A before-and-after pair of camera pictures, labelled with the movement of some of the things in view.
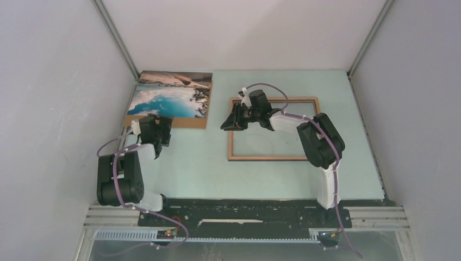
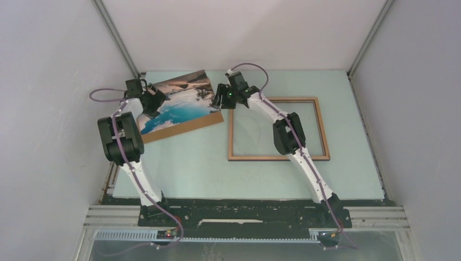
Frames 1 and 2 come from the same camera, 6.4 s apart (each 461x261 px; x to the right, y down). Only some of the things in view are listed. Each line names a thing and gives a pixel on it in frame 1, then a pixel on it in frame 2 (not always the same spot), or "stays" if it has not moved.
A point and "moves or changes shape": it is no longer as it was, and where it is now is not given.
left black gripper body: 162,130 → 154,103
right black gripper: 229,124 → 223,89
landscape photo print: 172,94 moves or changes shape
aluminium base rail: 121,223 stays
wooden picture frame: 230,157 stays
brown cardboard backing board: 179,122 moves or changes shape
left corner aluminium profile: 116,37 stays
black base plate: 179,213 stays
